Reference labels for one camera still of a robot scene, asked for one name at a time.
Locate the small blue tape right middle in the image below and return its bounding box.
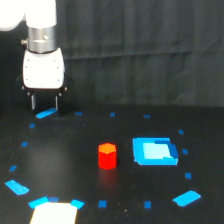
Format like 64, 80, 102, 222
182, 149, 188, 155

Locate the small blue tape right lower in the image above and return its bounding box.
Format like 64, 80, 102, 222
185, 173, 192, 179

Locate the blue tape piece near paper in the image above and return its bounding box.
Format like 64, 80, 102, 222
71, 199, 84, 209

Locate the black curtain backdrop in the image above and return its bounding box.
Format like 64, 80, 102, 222
0, 0, 224, 107

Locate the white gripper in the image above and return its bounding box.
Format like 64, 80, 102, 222
21, 48, 70, 115

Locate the long blue tape bottom-left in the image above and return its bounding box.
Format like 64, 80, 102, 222
28, 196, 49, 209

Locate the small blue tape bottom right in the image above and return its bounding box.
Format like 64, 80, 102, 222
144, 201, 151, 209

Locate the long blue tape left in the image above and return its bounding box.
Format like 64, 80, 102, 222
5, 180, 29, 195

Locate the red hexagonal block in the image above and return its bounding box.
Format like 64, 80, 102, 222
98, 143, 117, 170

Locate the white paper sheet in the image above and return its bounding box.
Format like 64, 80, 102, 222
30, 202, 77, 224

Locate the small blue tape right upper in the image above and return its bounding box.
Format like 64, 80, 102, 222
178, 130, 184, 135

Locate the small blue tape bottom centre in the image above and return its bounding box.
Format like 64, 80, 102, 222
98, 200, 107, 208

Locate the small blue tape left middle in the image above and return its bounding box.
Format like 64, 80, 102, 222
21, 142, 28, 147

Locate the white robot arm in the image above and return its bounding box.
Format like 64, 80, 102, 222
0, 0, 70, 112

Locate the small blue tape left lower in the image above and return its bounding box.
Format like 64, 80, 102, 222
9, 165, 17, 172

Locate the long blue tape top-left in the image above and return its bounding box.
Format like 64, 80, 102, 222
36, 108, 56, 119

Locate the small blue tape top left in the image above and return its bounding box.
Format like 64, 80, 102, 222
75, 112, 82, 116

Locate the long blue tape bottom-right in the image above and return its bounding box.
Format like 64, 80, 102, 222
173, 190, 201, 207

